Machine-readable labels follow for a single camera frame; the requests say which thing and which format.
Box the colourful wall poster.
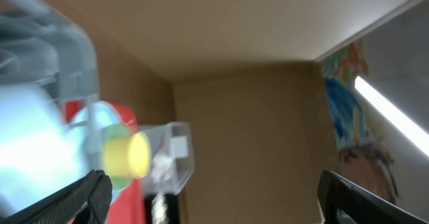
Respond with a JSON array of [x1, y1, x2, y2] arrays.
[[321, 40, 400, 205]]

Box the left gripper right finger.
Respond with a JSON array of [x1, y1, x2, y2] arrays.
[[317, 170, 422, 224]]

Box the grey plastic dishwasher rack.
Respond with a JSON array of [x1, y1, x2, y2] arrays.
[[1, 0, 101, 154]]

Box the light green bowl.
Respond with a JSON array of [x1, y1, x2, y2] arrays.
[[101, 123, 133, 191]]

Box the light blue plate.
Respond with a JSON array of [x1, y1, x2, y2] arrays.
[[66, 100, 133, 205]]

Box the clear plastic waste bin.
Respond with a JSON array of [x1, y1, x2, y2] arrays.
[[138, 122, 194, 195]]

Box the yellow plastic cup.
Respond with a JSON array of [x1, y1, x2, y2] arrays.
[[102, 133, 151, 178]]

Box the red plastic serving tray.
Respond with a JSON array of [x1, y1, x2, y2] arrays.
[[60, 99, 148, 224]]

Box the white paper napkin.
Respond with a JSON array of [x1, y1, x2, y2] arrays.
[[150, 152, 174, 183]]

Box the ceiling light strip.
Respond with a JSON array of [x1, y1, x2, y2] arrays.
[[354, 76, 428, 156]]

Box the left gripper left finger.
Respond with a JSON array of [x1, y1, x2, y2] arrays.
[[1, 170, 113, 224]]

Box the rice and food scraps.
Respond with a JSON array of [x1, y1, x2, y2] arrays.
[[151, 192, 168, 224]]

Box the light blue small bowl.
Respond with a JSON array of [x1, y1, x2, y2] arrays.
[[1, 85, 88, 217]]

